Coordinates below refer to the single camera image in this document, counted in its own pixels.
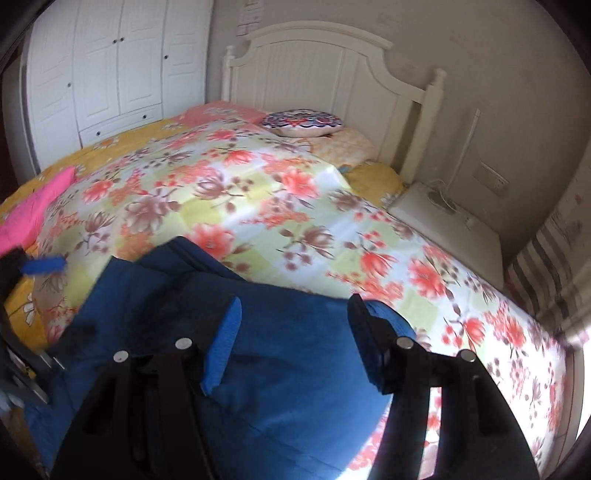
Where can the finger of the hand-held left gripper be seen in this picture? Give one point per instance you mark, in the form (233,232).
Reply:
(44,266)

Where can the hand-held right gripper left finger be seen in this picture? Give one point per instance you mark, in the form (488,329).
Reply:
(224,346)

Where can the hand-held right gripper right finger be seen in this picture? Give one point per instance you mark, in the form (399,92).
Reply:
(369,346)

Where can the blue puffer jacket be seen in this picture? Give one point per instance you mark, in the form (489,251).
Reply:
(286,369)

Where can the bright pink cloth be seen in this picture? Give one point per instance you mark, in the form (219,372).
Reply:
(32,207)

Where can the white nightstand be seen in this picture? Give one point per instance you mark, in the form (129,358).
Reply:
(452,230)

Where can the yellow bed sheet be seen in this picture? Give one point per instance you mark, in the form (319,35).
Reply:
(115,138)

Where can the floral duvet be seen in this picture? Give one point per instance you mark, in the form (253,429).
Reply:
(277,207)

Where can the printed striped curtain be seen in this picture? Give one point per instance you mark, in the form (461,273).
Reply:
(549,267)

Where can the peach patterned pillow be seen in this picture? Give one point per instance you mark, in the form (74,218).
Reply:
(346,145)

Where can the white wardrobe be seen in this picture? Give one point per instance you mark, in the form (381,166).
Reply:
(115,69)

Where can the silver desk lamp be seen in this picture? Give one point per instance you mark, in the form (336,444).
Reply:
(466,147)

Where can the round patterned cushion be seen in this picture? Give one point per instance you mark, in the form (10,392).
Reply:
(302,122)

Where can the pink floral pillow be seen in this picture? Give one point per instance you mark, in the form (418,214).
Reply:
(221,112)

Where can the white bed headboard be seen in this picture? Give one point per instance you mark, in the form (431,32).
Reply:
(323,69)

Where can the wall socket panel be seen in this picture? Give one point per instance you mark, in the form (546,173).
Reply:
(493,177)

